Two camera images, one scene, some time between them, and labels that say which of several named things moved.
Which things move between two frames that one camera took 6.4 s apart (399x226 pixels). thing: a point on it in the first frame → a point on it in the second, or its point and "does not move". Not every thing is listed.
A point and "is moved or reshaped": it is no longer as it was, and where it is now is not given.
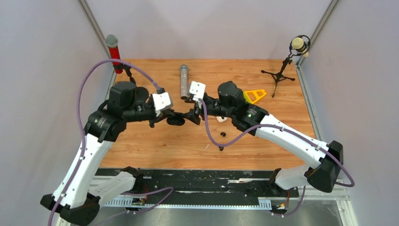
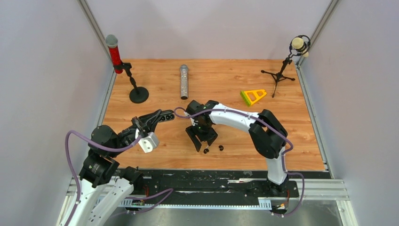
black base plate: x=204 y=183 does not move
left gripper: x=166 y=114 → x=148 y=122
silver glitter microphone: x=184 y=82 does not move
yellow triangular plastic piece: x=247 y=98 does not move
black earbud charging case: x=175 y=121 is moved or reshaped
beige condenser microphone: x=298 y=43 does not move
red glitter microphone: x=111 y=41 does not move
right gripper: x=194 y=113 → x=210 y=138
